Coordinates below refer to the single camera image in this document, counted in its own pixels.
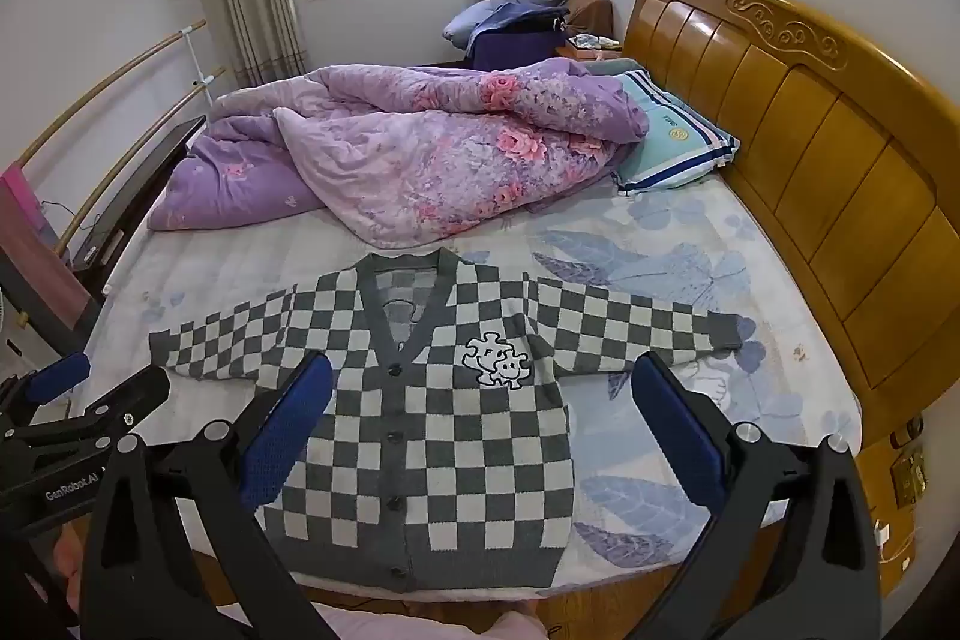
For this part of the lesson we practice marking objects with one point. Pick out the grey white checkered cardigan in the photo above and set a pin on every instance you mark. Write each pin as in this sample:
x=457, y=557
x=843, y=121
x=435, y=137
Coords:
x=465, y=460

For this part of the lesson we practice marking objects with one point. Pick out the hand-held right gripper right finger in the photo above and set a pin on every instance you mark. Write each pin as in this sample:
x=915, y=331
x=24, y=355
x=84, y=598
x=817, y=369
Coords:
x=675, y=430

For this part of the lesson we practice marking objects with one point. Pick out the brown covered chair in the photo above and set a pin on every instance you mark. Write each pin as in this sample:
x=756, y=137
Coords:
x=592, y=14

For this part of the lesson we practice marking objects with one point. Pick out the blue pillow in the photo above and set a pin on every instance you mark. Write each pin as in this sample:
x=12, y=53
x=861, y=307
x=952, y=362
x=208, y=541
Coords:
x=480, y=21

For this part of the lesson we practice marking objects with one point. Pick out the teal striped pillow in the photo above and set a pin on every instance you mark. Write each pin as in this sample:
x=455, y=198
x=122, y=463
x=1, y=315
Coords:
x=675, y=138

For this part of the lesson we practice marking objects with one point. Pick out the pink towel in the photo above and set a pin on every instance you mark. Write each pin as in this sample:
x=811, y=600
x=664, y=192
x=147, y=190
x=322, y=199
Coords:
x=37, y=250

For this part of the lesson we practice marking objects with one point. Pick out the dark purple blanket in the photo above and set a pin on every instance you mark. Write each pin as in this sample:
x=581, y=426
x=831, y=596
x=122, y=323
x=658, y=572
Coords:
x=510, y=51

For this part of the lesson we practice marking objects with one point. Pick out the brass socket plate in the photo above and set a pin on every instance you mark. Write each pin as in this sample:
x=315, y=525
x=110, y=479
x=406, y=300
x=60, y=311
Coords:
x=910, y=475

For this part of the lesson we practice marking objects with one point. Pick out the wooden bed headboard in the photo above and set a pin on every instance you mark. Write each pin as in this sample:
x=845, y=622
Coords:
x=825, y=145

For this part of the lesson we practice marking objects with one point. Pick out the person's pink clothing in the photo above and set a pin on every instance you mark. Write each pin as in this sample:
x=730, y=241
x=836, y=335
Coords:
x=450, y=629

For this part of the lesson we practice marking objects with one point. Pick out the purple floral quilt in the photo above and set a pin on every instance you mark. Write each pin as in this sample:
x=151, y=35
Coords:
x=420, y=160

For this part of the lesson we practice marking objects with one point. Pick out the wooden nightstand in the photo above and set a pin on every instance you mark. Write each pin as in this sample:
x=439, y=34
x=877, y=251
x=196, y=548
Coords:
x=592, y=44

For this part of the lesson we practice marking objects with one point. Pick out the person's left hand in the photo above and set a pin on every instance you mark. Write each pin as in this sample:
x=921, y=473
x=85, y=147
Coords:
x=67, y=554

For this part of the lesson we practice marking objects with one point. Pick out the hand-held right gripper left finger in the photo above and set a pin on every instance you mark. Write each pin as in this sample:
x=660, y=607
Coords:
x=289, y=430

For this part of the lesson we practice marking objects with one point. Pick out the wooden pole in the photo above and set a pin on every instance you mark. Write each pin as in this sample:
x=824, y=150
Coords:
x=112, y=168
x=90, y=94

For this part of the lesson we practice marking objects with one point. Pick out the white pole stand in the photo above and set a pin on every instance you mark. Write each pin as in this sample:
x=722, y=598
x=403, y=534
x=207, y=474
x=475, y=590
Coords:
x=193, y=59

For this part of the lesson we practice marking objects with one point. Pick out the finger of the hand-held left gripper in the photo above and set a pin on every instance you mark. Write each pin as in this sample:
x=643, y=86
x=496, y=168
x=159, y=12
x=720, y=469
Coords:
x=131, y=400
x=56, y=379

